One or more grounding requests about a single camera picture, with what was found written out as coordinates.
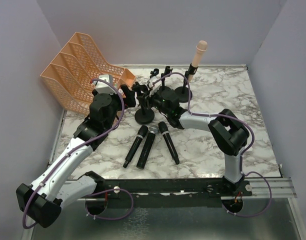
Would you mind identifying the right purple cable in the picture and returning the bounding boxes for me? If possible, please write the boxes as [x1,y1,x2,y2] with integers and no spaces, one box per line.
[152,71,273,218]

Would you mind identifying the purple cable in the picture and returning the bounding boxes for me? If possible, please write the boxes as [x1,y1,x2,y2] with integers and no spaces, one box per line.
[22,77,134,230]
[152,71,273,218]

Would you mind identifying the black mounting rail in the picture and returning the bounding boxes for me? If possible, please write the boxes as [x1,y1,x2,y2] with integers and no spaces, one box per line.
[95,178,252,208]

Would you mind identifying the small black tripod stand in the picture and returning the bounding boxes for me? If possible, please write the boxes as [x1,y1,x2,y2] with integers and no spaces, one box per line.
[149,68,159,81]

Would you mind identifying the beige pink microphone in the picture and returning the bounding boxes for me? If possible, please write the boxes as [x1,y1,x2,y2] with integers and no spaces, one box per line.
[187,40,208,82]

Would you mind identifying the black microphone at far left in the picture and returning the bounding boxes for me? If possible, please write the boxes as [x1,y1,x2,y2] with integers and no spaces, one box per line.
[123,125,149,168]

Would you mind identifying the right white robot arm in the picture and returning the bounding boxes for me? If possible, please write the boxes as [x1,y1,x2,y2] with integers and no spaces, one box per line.
[143,86,250,184]

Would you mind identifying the orange plastic file organizer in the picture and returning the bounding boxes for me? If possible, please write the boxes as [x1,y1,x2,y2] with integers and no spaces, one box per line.
[40,32,136,116]

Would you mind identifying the black stand with round base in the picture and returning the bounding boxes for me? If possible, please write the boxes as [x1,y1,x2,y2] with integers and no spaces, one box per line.
[174,64,198,103]

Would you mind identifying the black microphone with white ring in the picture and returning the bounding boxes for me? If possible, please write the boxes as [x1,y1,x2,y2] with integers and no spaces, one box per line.
[158,121,180,165]

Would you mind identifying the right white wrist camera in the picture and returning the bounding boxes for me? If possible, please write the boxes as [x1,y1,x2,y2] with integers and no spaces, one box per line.
[146,76,158,89]

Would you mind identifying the black round base stand rear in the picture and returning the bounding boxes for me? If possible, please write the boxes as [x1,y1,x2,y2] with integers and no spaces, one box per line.
[161,65,173,91]

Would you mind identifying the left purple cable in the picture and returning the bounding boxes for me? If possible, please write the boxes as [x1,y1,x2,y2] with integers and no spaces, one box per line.
[22,77,134,230]

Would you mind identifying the silver mesh head black microphone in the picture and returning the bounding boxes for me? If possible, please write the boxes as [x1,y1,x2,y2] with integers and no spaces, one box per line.
[136,125,159,170]

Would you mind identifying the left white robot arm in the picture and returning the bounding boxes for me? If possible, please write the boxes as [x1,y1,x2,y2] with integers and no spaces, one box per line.
[16,84,136,229]

